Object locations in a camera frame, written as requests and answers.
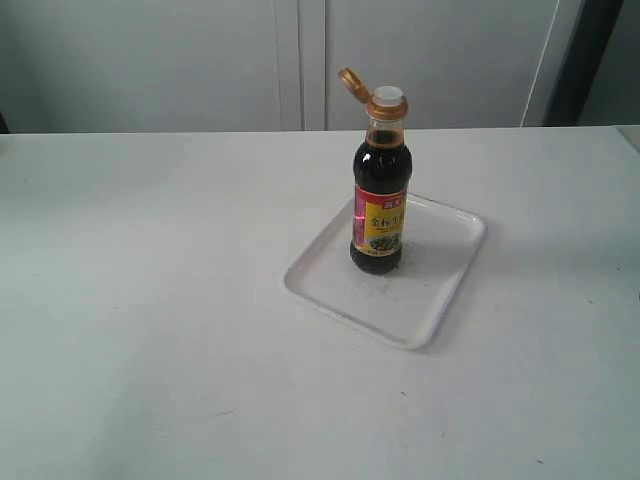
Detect dark soy sauce bottle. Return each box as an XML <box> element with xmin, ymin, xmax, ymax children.
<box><xmin>338</xmin><ymin>67</ymin><xmax>413</xmax><ymax>275</ymax></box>

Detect white rectangular plastic tray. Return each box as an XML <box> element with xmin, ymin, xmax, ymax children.
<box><xmin>283</xmin><ymin>195</ymin><xmax>486</xmax><ymax>350</ymax></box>

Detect white cabinet doors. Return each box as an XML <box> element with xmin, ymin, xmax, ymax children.
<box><xmin>1</xmin><ymin>1</ymin><xmax>582</xmax><ymax>133</ymax></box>

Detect dark vertical post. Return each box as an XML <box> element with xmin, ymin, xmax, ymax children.
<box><xmin>543</xmin><ymin>0</ymin><xmax>624</xmax><ymax>127</ymax></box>

